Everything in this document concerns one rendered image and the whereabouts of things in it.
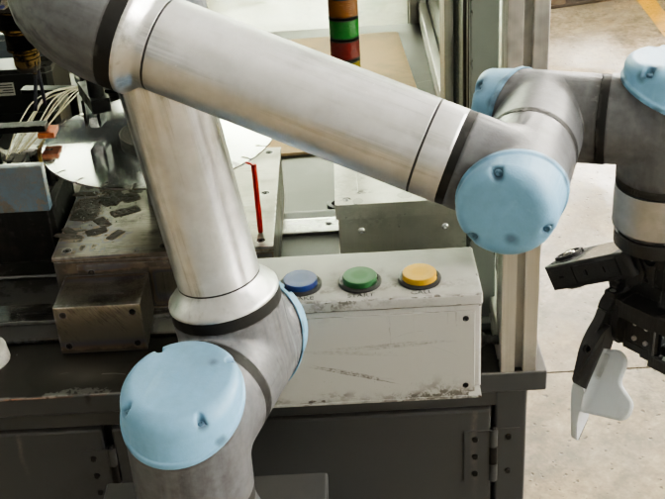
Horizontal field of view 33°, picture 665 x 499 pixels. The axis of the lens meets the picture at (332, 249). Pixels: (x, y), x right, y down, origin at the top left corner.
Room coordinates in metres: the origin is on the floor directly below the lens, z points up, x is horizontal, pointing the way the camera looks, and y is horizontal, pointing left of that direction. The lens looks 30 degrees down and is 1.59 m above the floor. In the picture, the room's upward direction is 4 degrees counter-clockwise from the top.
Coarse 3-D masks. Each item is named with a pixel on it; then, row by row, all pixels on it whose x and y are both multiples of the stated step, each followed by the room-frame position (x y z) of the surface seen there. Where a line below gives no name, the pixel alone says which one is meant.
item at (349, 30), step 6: (330, 18) 1.59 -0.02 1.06; (354, 18) 1.58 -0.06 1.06; (330, 24) 1.59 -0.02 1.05; (336, 24) 1.58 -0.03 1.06; (342, 24) 1.58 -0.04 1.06; (348, 24) 1.58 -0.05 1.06; (354, 24) 1.58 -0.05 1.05; (330, 30) 1.59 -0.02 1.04; (336, 30) 1.58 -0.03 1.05; (342, 30) 1.58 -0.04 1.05; (348, 30) 1.58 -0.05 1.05; (354, 30) 1.58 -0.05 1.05; (330, 36) 1.59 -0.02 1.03; (336, 36) 1.58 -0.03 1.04; (342, 36) 1.58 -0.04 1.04; (348, 36) 1.58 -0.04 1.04; (354, 36) 1.58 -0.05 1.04
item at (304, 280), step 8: (296, 272) 1.13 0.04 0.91; (304, 272) 1.13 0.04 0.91; (312, 272) 1.13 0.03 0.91; (288, 280) 1.12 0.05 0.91; (296, 280) 1.12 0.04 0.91; (304, 280) 1.11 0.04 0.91; (312, 280) 1.11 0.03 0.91; (288, 288) 1.11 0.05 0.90; (296, 288) 1.10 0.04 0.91; (304, 288) 1.10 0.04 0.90; (312, 288) 1.11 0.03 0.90
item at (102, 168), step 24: (72, 120) 1.54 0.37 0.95; (120, 120) 1.53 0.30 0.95; (48, 144) 1.46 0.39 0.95; (72, 144) 1.46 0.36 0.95; (96, 144) 1.45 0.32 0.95; (120, 144) 1.44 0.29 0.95; (240, 144) 1.42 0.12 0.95; (264, 144) 1.41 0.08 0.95; (48, 168) 1.38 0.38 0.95; (72, 168) 1.37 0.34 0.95; (96, 168) 1.37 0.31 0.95; (120, 168) 1.36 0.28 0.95
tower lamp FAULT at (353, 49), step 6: (330, 42) 1.60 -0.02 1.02; (336, 42) 1.58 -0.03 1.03; (342, 42) 1.58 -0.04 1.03; (348, 42) 1.58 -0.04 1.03; (354, 42) 1.58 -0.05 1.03; (336, 48) 1.58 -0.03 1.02; (342, 48) 1.58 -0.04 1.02; (348, 48) 1.58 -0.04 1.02; (354, 48) 1.58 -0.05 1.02; (336, 54) 1.58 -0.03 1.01; (342, 54) 1.58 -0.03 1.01; (348, 54) 1.58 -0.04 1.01; (354, 54) 1.58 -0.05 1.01; (348, 60) 1.58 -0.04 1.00
